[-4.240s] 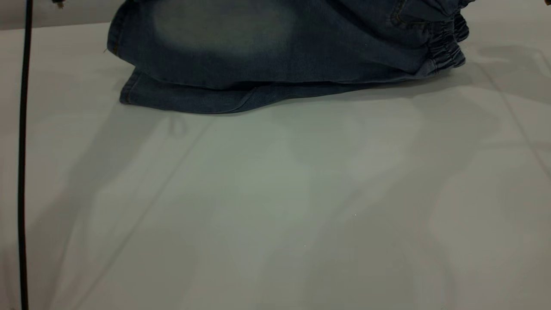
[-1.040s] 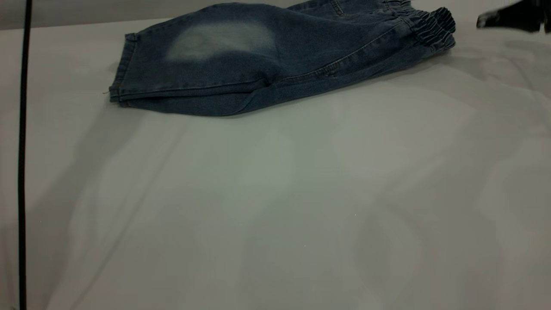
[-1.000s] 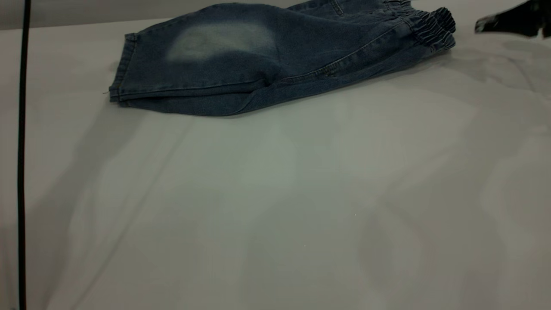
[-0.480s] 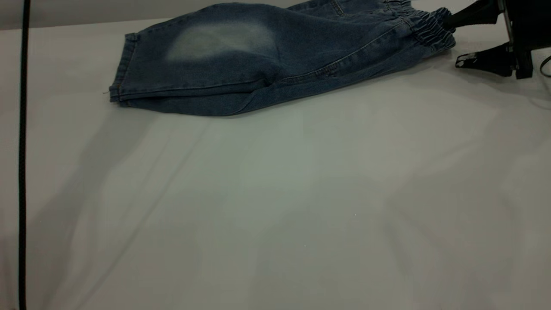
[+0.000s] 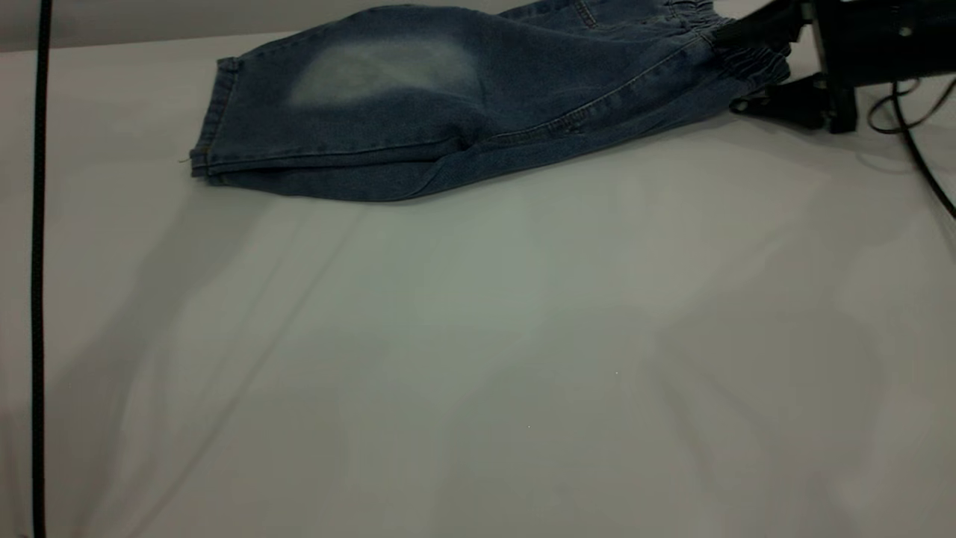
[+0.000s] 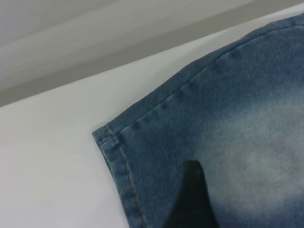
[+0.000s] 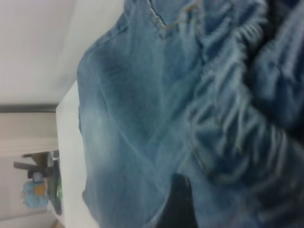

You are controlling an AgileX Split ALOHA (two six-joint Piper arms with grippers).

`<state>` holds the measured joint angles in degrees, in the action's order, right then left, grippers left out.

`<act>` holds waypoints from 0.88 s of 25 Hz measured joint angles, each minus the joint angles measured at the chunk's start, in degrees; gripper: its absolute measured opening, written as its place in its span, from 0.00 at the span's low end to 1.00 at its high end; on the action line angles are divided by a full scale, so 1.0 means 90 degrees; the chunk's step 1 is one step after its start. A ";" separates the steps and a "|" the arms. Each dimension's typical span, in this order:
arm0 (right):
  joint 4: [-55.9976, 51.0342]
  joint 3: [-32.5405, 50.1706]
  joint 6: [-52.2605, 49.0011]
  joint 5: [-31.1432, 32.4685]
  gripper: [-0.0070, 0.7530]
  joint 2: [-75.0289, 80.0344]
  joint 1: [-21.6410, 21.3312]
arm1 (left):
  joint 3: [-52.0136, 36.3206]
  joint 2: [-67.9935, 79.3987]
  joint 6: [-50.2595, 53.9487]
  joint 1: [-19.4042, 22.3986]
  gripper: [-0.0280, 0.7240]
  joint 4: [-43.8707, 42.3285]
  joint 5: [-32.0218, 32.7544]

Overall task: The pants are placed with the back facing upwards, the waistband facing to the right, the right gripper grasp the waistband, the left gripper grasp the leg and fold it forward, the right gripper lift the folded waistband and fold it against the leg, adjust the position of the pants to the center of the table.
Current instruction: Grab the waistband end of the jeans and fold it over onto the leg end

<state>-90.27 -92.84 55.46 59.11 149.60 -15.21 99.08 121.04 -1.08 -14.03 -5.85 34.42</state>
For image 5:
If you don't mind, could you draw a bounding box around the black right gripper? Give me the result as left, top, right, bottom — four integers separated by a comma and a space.
716, 0, 956, 136

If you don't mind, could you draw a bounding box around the blue denim shorts basketball print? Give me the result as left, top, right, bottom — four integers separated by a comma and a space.
188, 0, 792, 203

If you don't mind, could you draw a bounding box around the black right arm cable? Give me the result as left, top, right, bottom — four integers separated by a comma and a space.
866, 75, 956, 222

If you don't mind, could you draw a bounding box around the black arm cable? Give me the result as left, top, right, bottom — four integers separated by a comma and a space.
28, 0, 55, 538
866, 75, 956, 222

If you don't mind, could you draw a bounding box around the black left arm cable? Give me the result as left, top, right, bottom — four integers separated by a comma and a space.
28, 0, 55, 538

